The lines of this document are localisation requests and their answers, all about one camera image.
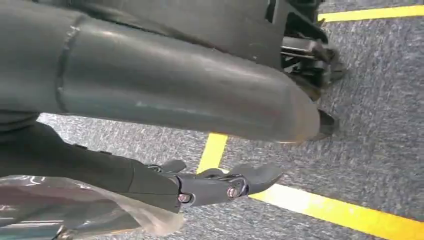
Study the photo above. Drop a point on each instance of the clear plastic sheet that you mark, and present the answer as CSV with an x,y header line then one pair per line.
x,y
66,208

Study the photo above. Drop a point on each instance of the yellow floor tape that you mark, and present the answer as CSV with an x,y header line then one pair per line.
x,y
331,205

